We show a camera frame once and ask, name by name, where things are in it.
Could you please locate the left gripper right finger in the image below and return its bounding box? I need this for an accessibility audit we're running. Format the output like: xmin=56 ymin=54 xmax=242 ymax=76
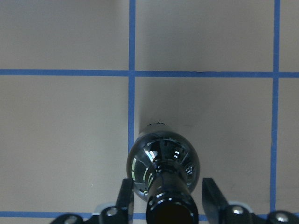
xmin=202 ymin=178 xmax=229 ymax=224

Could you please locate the black wine bottle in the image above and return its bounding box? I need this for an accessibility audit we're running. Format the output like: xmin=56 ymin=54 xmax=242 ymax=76
xmin=127 ymin=122 xmax=200 ymax=224

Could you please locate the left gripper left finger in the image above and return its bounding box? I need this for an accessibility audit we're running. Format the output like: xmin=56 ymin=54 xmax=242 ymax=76
xmin=116 ymin=178 xmax=134 ymax=224

